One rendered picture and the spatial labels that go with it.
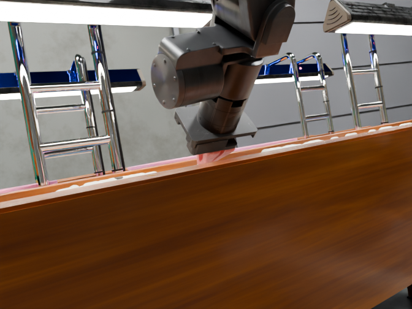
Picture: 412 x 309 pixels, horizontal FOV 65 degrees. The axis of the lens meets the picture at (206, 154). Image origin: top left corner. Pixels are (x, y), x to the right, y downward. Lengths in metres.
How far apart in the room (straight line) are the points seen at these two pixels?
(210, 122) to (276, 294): 0.21
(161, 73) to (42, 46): 2.36
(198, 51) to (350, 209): 0.23
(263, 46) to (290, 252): 0.20
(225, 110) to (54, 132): 2.20
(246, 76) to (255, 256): 0.19
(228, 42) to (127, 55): 2.34
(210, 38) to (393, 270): 0.33
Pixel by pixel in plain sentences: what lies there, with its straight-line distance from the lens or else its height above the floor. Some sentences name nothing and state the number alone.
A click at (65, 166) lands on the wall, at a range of 2.52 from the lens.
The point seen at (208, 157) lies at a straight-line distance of 0.44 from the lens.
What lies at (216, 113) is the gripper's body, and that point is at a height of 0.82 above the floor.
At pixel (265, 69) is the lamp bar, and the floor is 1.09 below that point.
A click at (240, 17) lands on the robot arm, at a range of 0.35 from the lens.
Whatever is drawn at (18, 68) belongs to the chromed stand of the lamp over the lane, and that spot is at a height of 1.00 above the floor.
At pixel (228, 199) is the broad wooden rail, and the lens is 0.28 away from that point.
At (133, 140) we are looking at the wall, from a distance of 2.54.
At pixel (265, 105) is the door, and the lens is 2.91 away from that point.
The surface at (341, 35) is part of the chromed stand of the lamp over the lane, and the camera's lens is 1.25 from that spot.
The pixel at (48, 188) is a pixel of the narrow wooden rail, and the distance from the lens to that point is 0.66.
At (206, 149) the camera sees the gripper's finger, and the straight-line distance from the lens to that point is 0.42.
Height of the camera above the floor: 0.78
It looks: 1 degrees down
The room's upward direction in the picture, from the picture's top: 10 degrees counter-clockwise
